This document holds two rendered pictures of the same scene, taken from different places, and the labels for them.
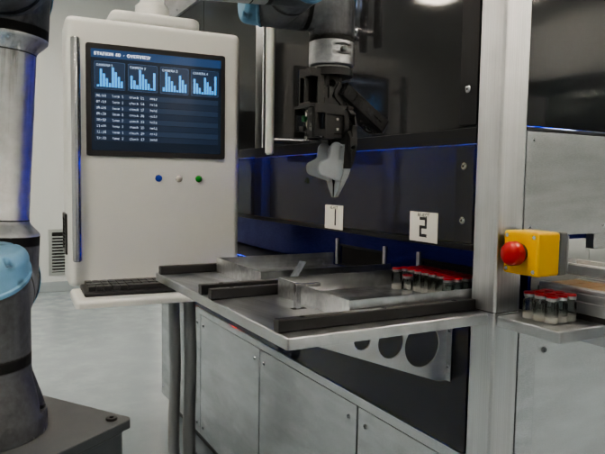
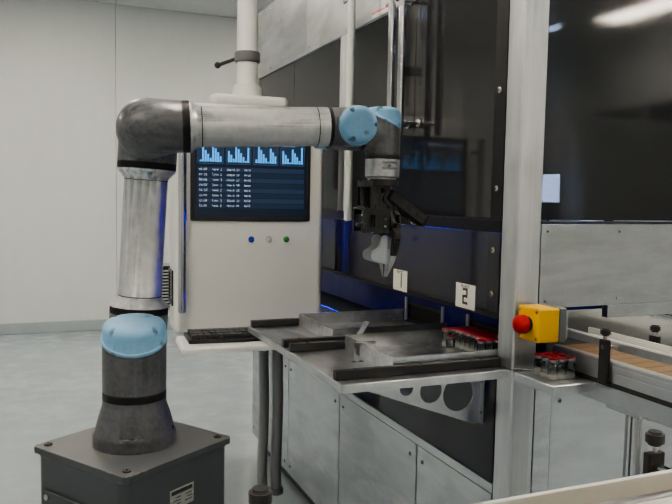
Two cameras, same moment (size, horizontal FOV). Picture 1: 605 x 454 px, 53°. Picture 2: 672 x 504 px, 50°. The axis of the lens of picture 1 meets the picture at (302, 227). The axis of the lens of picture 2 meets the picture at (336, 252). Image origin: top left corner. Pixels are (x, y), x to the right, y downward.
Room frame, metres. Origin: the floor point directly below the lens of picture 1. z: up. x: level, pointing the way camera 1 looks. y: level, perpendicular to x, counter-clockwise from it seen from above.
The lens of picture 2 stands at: (-0.52, -0.12, 1.25)
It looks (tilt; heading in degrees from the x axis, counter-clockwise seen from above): 4 degrees down; 6
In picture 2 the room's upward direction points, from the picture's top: 1 degrees clockwise
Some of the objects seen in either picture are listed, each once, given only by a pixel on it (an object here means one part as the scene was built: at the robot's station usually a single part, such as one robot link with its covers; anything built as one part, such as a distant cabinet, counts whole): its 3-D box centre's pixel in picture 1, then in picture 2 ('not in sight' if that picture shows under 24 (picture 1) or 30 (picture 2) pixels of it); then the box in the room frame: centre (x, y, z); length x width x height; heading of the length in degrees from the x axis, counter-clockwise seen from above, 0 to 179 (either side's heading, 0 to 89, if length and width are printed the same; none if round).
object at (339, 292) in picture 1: (385, 290); (431, 348); (1.18, -0.16, 0.90); 0.34 x 0.26 x 0.04; 119
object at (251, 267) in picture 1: (302, 267); (370, 324); (1.48, 0.00, 0.90); 0.34 x 0.26 x 0.04; 119
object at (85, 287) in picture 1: (158, 284); (249, 333); (1.68, 0.40, 0.82); 0.40 x 0.14 x 0.02; 115
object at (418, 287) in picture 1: (429, 283); (470, 342); (1.23, -0.26, 0.91); 0.18 x 0.02 x 0.05; 29
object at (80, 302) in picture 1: (156, 291); (248, 340); (1.70, 0.41, 0.79); 0.45 x 0.28 x 0.03; 115
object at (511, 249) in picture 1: (515, 253); (523, 324); (1.00, -0.35, 0.99); 0.04 x 0.04 x 0.04; 29
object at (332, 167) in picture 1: (331, 169); (381, 256); (1.02, -0.05, 1.13); 0.06 x 0.03 x 0.09; 120
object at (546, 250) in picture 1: (534, 252); (540, 323); (1.02, -0.39, 1.00); 0.08 x 0.07 x 0.07; 119
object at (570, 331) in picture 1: (555, 324); (559, 380); (1.03, -0.43, 0.87); 0.14 x 0.13 x 0.02; 119
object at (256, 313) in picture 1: (311, 292); (374, 347); (1.30, -0.02, 0.87); 0.70 x 0.48 x 0.02; 29
